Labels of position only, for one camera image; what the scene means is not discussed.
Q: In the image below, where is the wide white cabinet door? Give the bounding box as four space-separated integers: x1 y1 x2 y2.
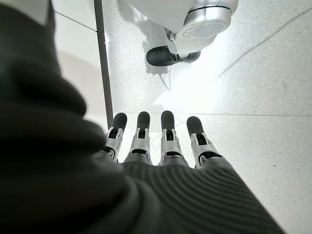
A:
52 0 109 127

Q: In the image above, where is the dark cabinet plinth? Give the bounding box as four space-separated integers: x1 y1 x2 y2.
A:
93 0 114 130

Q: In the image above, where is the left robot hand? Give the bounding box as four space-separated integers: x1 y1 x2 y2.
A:
0 4 286 234

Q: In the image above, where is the black left robot foot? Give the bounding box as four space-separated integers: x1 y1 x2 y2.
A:
146 45 202 67

